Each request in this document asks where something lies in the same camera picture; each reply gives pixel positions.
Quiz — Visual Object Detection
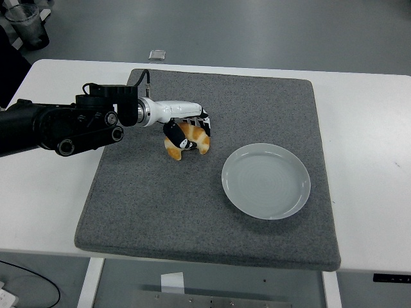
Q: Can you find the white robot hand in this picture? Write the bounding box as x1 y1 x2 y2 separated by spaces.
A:
148 99 212 151

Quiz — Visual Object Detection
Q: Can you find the orange croissant bread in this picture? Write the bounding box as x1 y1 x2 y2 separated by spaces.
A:
164 121 211 160

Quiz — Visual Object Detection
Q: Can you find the pale grey round plate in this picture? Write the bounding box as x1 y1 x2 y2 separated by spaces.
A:
221 142 311 221

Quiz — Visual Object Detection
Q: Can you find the grey metal plate with screws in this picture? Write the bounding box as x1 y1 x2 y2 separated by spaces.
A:
130 290 293 308

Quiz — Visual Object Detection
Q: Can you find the grey felt mat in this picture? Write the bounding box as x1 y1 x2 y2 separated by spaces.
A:
74 68 342 272

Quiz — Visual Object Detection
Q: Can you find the bin with clear bag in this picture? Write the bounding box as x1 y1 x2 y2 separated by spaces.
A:
4 3 51 51

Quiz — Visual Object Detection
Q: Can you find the black bulky object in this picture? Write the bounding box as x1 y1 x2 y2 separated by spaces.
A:
0 24 32 109

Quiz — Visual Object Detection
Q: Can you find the white table leg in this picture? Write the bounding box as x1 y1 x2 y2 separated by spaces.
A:
322 271 343 308
76 257 105 308

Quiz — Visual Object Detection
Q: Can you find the white power strip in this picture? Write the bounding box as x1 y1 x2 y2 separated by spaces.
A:
0 280 19 308

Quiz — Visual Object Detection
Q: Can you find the black table control panel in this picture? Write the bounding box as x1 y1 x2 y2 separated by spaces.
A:
372 273 411 284

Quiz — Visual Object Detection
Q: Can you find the thin black floor cable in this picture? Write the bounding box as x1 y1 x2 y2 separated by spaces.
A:
0 259 61 308

